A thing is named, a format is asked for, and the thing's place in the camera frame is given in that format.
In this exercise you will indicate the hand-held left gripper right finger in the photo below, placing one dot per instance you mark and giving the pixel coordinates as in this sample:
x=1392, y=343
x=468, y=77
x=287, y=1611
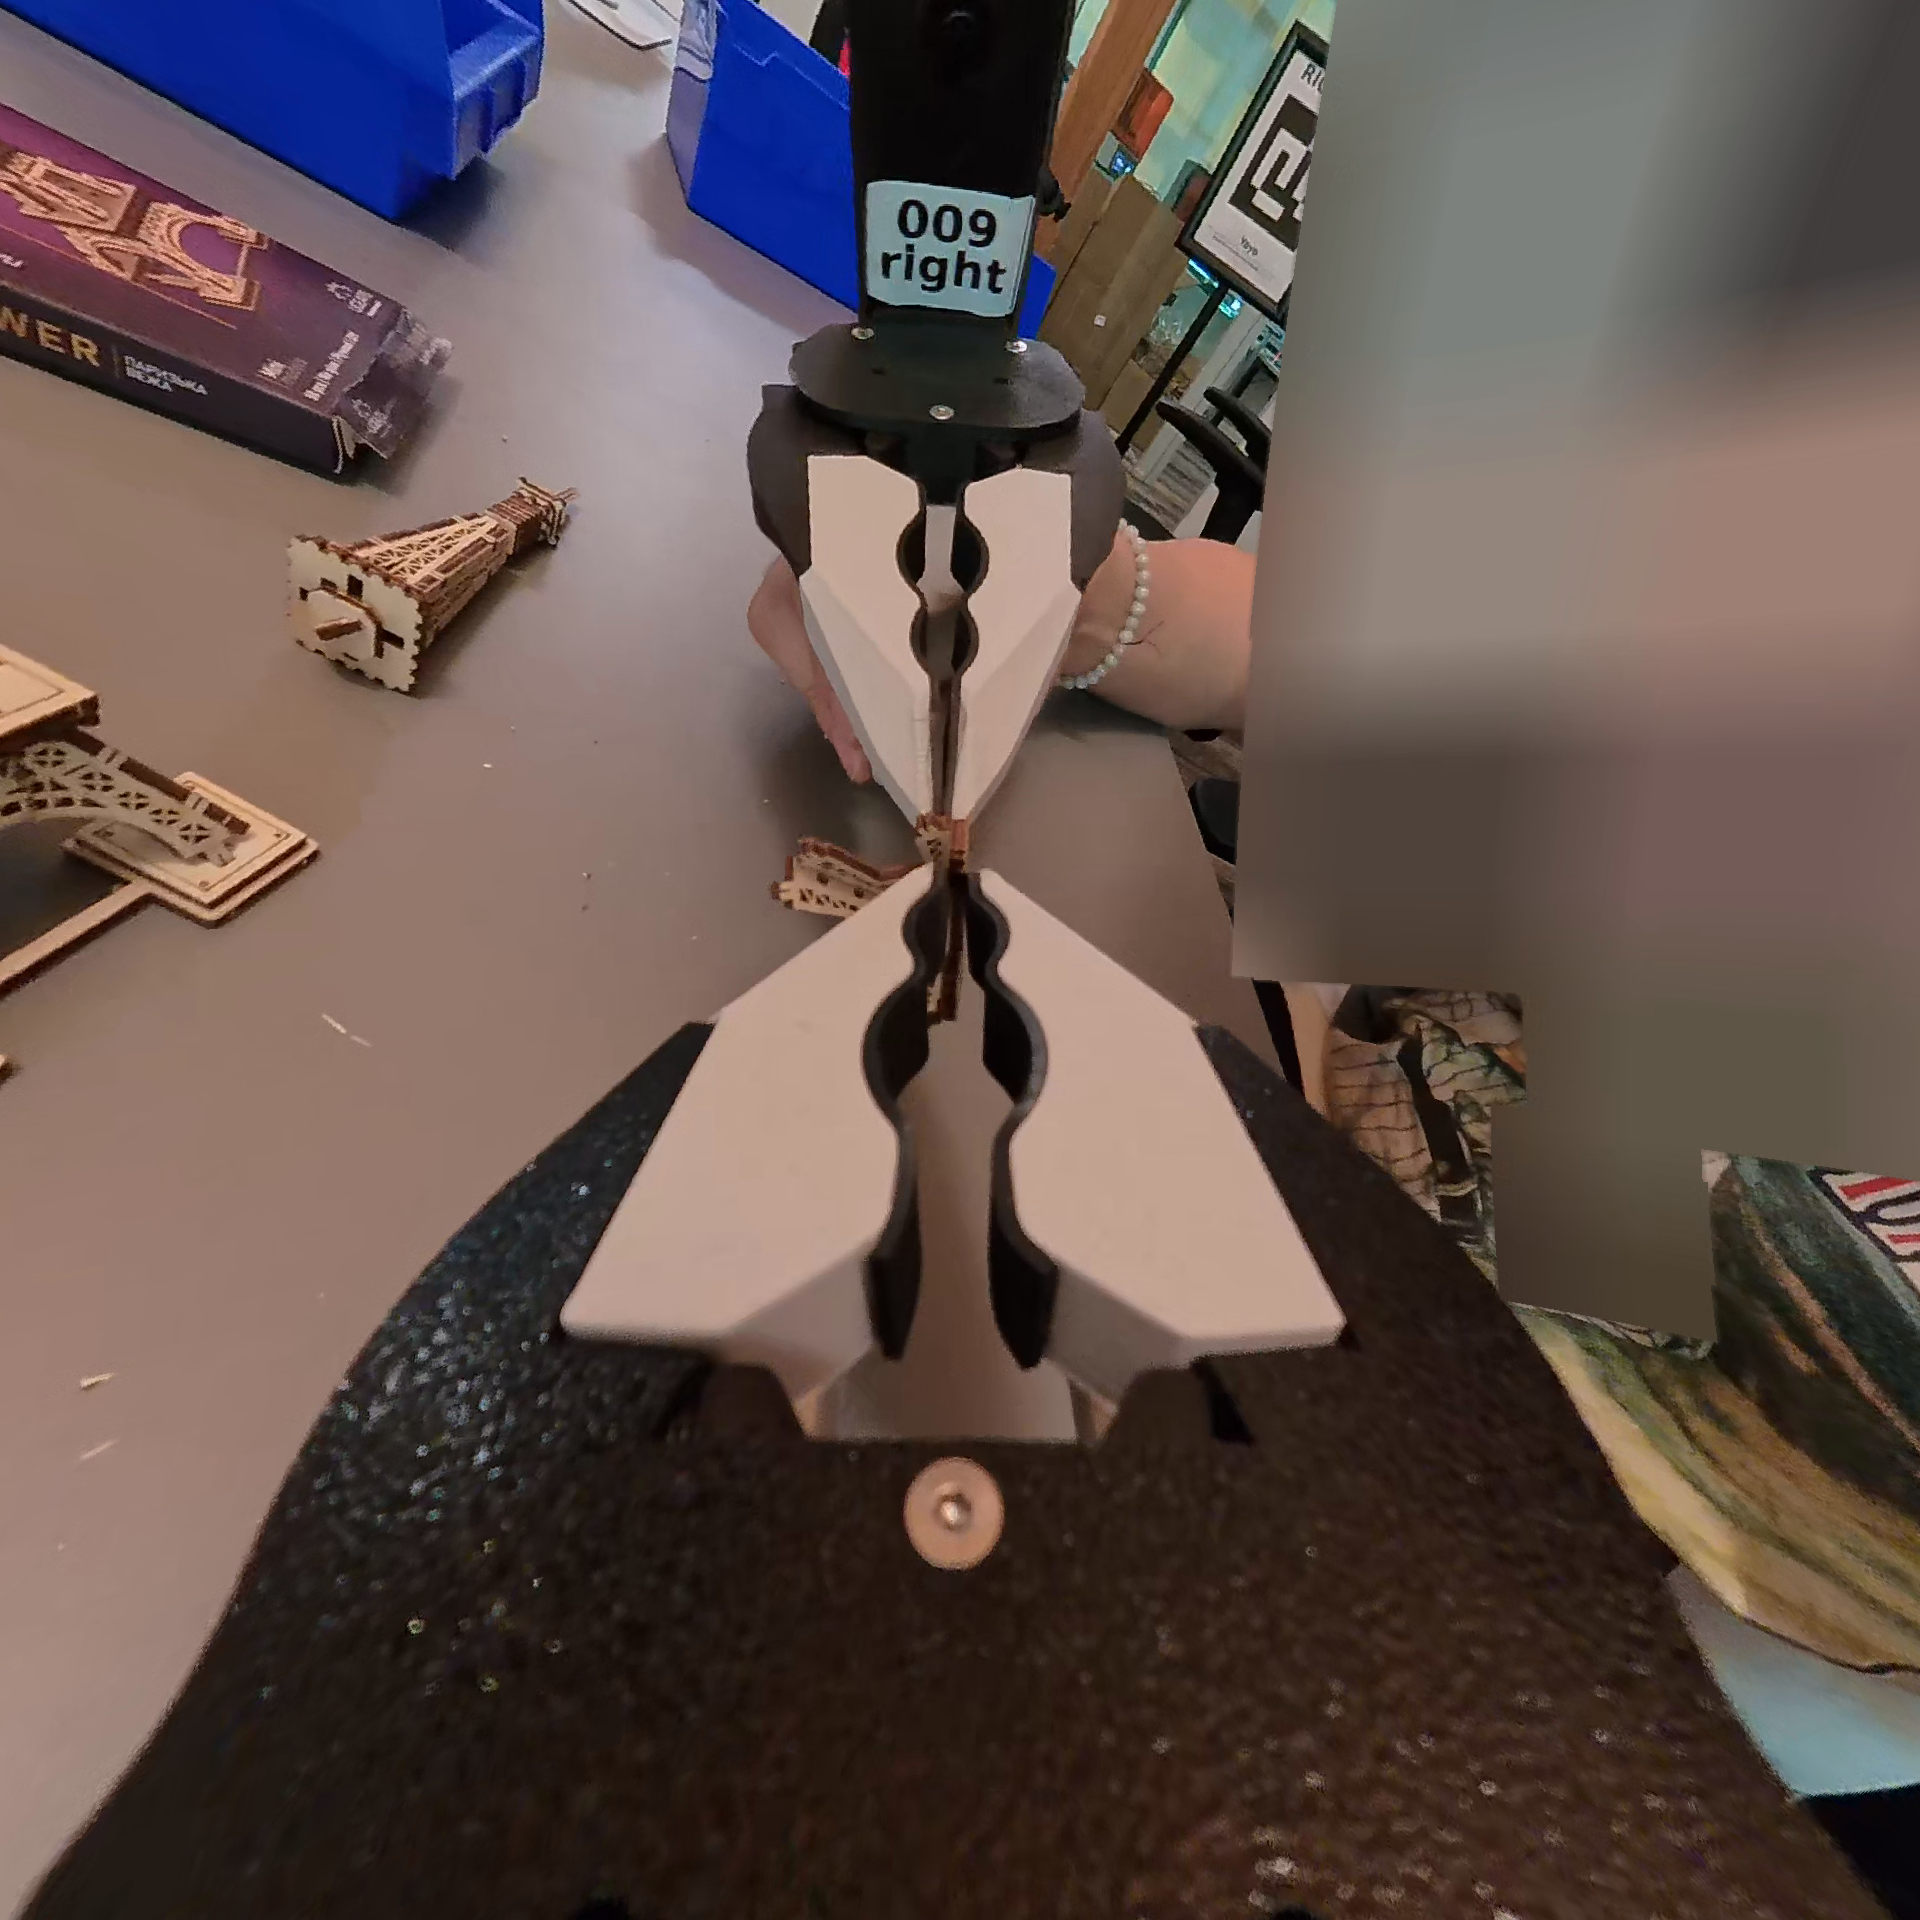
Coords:
x=1171, y=1184

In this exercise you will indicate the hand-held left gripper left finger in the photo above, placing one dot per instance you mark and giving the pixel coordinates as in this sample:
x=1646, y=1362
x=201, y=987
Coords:
x=734, y=1184

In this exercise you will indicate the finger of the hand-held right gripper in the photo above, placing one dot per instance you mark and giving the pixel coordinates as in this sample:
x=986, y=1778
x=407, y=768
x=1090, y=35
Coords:
x=854, y=600
x=1028, y=600

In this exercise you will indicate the person's right forearm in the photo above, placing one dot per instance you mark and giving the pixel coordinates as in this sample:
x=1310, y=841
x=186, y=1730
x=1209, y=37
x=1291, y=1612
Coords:
x=1200, y=631

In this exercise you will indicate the person's right hand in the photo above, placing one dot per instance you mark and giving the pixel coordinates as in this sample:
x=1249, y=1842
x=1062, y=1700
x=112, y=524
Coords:
x=789, y=645

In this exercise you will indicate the blue plastic bin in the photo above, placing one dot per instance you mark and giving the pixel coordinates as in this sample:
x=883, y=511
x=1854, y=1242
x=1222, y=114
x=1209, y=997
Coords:
x=764, y=135
x=345, y=91

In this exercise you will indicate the cardboard box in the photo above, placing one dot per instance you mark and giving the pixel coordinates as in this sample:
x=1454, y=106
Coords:
x=1118, y=270

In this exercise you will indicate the black office chair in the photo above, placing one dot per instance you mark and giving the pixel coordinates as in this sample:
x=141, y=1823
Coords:
x=1222, y=450

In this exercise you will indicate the framed black-and-white tag poster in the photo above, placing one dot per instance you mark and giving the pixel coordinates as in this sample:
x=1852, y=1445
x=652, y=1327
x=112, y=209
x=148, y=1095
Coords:
x=1274, y=164

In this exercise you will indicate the white paper sheet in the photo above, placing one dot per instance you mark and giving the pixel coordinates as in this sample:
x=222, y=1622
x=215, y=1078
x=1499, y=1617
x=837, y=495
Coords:
x=623, y=18

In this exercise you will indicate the wooden tower top model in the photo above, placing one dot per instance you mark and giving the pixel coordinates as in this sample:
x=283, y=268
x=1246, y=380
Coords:
x=429, y=578

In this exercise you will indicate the person's printed shirt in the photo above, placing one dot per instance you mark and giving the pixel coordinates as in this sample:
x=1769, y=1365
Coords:
x=1801, y=1424

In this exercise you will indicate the wooden tower base model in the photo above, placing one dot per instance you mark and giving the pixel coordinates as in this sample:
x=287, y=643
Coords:
x=151, y=810

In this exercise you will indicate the purple puzzle box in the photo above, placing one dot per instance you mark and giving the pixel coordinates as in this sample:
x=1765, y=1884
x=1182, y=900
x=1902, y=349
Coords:
x=181, y=300

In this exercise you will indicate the pale blue cloth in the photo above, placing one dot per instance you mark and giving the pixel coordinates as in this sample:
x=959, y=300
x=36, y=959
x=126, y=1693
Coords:
x=1801, y=1724

